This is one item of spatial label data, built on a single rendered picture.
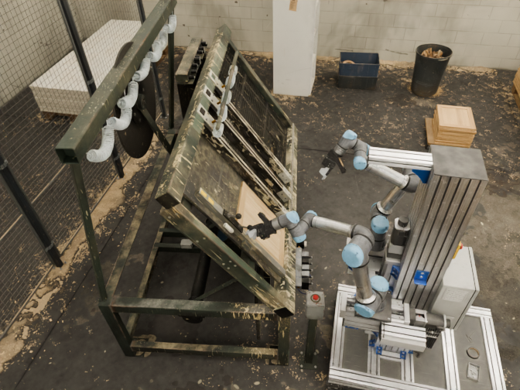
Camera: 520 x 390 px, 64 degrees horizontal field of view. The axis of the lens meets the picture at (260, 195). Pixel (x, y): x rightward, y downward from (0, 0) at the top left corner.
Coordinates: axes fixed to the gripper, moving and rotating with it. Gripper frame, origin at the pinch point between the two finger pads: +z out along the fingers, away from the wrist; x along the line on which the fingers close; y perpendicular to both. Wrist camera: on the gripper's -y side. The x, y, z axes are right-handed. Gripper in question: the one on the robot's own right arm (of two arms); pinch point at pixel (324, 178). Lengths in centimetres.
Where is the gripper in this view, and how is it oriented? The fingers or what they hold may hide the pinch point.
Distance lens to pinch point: 276.5
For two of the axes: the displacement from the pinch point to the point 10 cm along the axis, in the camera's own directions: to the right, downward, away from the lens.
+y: -8.3, -5.6, 0.6
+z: -4.7, 7.5, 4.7
